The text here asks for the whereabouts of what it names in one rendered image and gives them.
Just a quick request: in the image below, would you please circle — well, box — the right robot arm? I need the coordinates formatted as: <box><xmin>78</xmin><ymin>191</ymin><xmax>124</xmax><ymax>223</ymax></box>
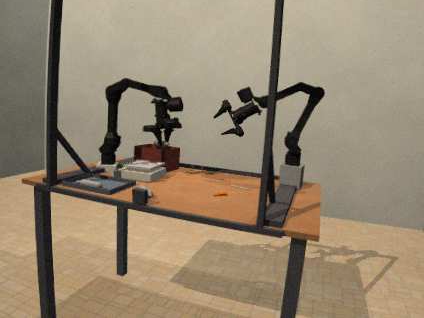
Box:
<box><xmin>237</xmin><ymin>82</ymin><xmax>325</xmax><ymax>166</ymax></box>

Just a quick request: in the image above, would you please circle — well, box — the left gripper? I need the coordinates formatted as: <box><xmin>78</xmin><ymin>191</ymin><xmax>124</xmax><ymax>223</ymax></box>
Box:
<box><xmin>143</xmin><ymin>112</ymin><xmax>182</xmax><ymax>145</ymax></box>

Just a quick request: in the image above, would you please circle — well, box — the grey gas cylinder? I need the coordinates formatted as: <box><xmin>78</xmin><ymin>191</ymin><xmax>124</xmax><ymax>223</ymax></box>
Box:
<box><xmin>154</xmin><ymin>140</ymin><xmax>170</xmax><ymax>147</ymax></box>
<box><xmin>77</xmin><ymin>179</ymin><xmax>102</xmax><ymax>188</ymax></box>
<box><xmin>138</xmin><ymin>185</ymin><xmax>153</xmax><ymax>198</ymax></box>

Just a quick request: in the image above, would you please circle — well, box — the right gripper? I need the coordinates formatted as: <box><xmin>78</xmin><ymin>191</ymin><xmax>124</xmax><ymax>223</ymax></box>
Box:
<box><xmin>213</xmin><ymin>100</ymin><xmax>249</xmax><ymax>137</ymax></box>

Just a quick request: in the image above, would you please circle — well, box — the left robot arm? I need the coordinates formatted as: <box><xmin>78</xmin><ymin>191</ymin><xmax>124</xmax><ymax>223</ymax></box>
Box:
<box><xmin>99</xmin><ymin>78</ymin><xmax>183</xmax><ymax>165</ymax></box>

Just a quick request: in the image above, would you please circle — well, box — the white digital scale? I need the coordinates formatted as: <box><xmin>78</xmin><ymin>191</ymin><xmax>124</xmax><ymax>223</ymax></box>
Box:
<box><xmin>112</xmin><ymin>159</ymin><xmax>166</xmax><ymax>182</ymax></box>

